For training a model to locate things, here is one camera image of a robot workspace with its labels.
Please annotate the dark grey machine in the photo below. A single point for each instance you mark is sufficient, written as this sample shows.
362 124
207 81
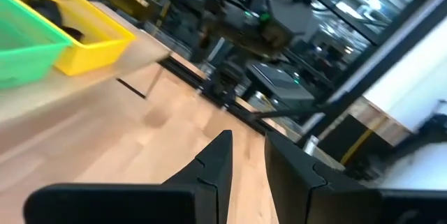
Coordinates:
279 84

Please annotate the green plastic basket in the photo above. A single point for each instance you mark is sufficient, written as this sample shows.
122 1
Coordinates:
28 53

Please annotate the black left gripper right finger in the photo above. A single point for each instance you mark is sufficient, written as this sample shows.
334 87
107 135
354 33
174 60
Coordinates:
297 189

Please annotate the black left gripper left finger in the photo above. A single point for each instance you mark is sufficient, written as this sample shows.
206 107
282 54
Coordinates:
213 171

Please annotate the black support beam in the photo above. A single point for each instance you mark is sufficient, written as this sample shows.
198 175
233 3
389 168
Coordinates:
384 60

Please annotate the yellow plastic basket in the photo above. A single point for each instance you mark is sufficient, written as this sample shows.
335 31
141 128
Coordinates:
101 46

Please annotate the wooden shelf with black legs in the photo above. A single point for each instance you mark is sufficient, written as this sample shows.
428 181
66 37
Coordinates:
70 91

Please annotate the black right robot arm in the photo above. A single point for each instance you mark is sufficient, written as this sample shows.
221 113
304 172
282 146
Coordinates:
244 35

